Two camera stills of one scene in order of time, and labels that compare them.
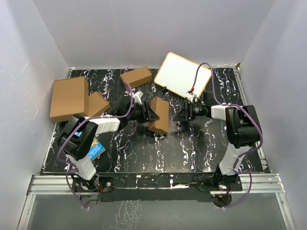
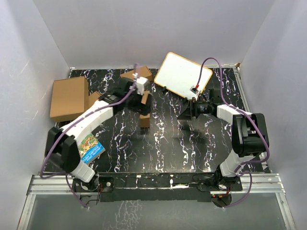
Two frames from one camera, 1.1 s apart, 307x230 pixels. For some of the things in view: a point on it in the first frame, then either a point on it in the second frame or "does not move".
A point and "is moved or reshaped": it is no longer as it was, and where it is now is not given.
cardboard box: (161, 108) is moved or reshaped
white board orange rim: (177, 74) does not move
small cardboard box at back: (137, 77) does not move
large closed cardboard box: (69, 97) does not move
